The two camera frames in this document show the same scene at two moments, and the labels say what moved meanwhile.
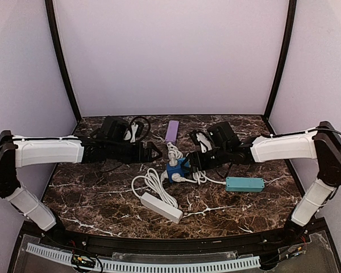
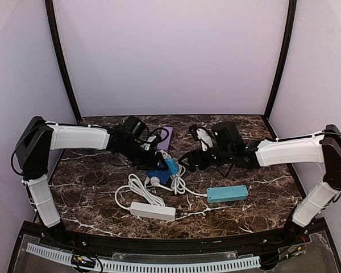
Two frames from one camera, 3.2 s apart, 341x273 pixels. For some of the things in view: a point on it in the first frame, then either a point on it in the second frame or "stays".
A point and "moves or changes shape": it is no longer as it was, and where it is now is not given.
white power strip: [165, 209] -> [140, 210]
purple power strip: [172, 132] -> [165, 144]
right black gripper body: [197, 161] stays
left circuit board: [82, 261] stays
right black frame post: [291, 27] stays
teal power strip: [244, 184] -> [227, 193]
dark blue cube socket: [181, 168] moves or changes shape
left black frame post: [50, 9] stays
